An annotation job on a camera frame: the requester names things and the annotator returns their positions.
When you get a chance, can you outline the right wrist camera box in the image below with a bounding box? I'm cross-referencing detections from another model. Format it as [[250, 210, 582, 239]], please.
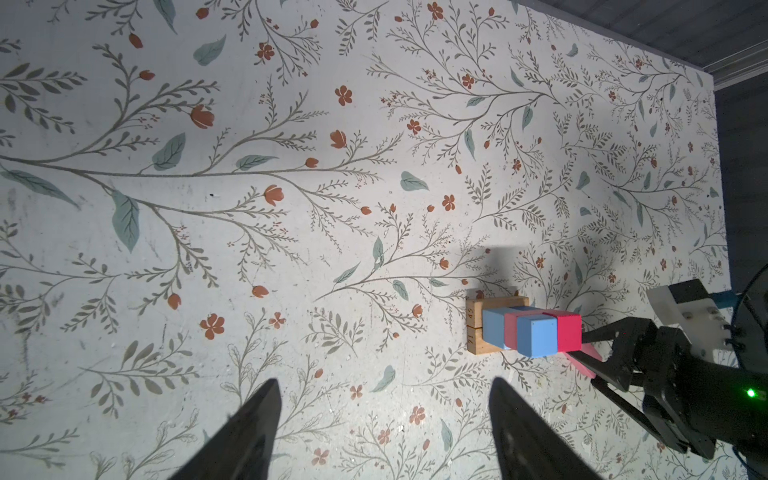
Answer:
[[646, 279, 738, 363]]

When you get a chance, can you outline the natural wood plank block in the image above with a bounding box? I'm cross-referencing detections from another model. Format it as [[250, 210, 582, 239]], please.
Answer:
[[465, 296, 530, 329]]

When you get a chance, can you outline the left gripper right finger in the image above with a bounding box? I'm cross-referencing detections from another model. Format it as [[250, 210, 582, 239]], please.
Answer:
[[489, 377, 599, 480]]

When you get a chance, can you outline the light pink rectangular block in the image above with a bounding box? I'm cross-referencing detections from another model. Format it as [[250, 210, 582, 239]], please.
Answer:
[[503, 309, 518, 350]]

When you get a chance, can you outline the floral patterned table mat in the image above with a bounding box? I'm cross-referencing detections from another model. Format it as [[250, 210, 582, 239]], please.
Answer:
[[1, 1, 745, 479]]

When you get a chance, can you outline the small light blue cube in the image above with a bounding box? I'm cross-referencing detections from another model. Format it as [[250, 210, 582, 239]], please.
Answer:
[[517, 314, 558, 358]]

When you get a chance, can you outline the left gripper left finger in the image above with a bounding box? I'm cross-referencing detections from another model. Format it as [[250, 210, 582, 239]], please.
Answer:
[[171, 379, 282, 480]]

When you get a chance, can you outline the light blue square block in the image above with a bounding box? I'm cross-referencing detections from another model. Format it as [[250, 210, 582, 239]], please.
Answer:
[[482, 307, 509, 350]]

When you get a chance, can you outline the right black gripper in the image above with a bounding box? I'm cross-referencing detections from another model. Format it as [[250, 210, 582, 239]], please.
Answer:
[[566, 317, 767, 462]]

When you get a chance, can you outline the magenta cube block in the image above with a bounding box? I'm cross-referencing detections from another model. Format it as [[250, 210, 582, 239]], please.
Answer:
[[543, 310, 583, 353]]

